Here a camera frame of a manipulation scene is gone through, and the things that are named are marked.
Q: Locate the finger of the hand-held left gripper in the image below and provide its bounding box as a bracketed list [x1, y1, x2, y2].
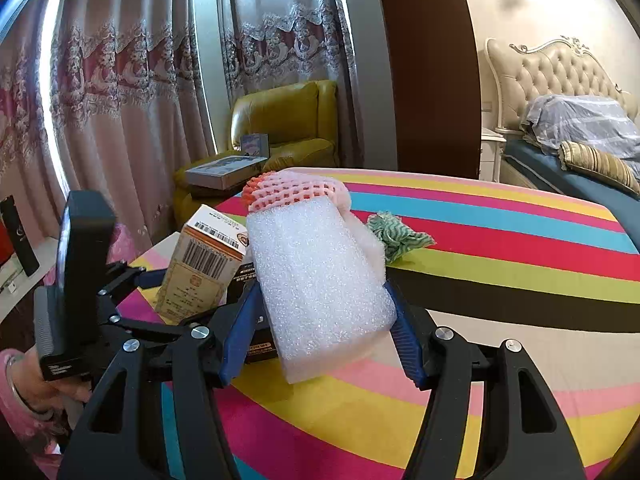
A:
[95, 295, 223, 344]
[102, 262, 168, 294]

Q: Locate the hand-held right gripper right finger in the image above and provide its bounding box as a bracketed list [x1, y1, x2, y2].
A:
[385, 282, 588, 480]

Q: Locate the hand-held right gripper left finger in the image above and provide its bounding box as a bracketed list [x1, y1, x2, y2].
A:
[57, 280, 266, 480]

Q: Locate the pink lined trash bin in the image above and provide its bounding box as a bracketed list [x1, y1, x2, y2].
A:
[107, 222, 153, 271]

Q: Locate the beige cardboard box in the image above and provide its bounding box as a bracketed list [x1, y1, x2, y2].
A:
[154, 204, 249, 325]

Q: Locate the black box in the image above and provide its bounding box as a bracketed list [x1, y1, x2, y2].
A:
[225, 255, 278, 366]

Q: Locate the white foam block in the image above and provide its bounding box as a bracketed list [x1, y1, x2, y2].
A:
[246, 195, 399, 386]

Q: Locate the green striped cloth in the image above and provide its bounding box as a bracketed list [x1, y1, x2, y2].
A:
[366, 211, 436, 265]

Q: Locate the pink and orange foam net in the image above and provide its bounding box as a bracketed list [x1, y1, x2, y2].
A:
[242, 169, 353, 213]

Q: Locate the person's left hand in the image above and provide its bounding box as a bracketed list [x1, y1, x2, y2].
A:
[24, 347, 94, 414]

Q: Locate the black thermos bottle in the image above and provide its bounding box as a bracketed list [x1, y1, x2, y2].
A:
[0, 195, 41, 277]

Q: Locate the white desk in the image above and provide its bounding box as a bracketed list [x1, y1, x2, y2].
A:
[0, 235, 63, 321]

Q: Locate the red container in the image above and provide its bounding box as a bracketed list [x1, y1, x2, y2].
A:
[0, 220, 16, 266]

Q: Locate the white foam sheet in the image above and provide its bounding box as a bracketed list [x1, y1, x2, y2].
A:
[340, 205, 388, 266]

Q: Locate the flat printed box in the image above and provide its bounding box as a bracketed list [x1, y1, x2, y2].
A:
[185, 156, 268, 191]

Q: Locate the striped colourful table cover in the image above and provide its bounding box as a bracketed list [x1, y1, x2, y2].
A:
[115, 166, 640, 480]

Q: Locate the pink lace curtain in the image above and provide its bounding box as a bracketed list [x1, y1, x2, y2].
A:
[217, 0, 363, 168]
[0, 0, 221, 271]

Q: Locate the small printed book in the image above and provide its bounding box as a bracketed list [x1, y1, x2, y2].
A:
[239, 132, 271, 158]

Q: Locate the white nightstand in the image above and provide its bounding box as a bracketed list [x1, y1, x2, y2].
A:
[479, 130, 508, 183]

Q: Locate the yellow leather armchair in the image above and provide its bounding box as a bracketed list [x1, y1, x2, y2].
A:
[172, 80, 338, 231]

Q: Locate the blue bed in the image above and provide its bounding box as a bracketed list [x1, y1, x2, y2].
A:
[501, 137, 640, 251]

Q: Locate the gold striped pillow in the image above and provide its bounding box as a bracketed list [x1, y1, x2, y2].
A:
[559, 141, 640, 196]

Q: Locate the beige tufted headboard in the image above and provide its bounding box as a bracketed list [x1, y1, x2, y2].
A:
[486, 36, 633, 133]

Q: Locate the silver bracelet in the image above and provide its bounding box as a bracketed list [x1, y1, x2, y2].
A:
[4, 351, 31, 396]

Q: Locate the brown wooden door frame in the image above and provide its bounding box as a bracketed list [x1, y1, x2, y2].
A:
[372, 0, 483, 181]

